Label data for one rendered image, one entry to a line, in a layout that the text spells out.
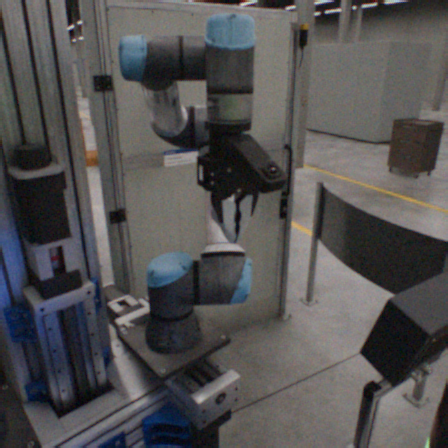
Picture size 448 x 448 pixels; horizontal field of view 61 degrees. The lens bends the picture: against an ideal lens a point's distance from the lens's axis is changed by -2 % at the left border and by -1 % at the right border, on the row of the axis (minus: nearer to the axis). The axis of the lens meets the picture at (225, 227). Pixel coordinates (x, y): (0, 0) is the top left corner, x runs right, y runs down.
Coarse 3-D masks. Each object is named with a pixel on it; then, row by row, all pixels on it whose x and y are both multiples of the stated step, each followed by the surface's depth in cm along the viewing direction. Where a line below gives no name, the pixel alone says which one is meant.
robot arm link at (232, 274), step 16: (192, 112) 102; (192, 128) 101; (192, 144) 104; (208, 144) 101; (208, 192) 101; (208, 208) 100; (208, 224) 100; (208, 240) 99; (224, 240) 97; (208, 256) 96; (224, 256) 95; (240, 256) 97; (208, 272) 95; (224, 272) 95; (240, 272) 95; (208, 288) 94; (224, 288) 94; (240, 288) 94; (208, 304) 97; (224, 304) 97
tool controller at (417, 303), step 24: (432, 288) 88; (384, 312) 84; (408, 312) 80; (432, 312) 81; (384, 336) 86; (408, 336) 80; (432, 336) 77; (384, 360) 87; (408, 360) 81; (432, 360) 90
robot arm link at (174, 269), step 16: (160, 256) 99; (176, 256) 98; (160, 272) 92; (176, 272) 92; (192, 272) 95; (160, 288) 93; (176, 288) 93; (192, 288) 94; (160, 304) 95; (176, 304) 95; (192, 304) 96
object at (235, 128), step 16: (208, 128) 62; (224, 128) 60; (240, 128) 60; (224, 144) 63; (208, 160) 64; (224, 160) 63; (208, 176) 66; (224, 176) 62; (240, 176) 64; (240, 192) 66
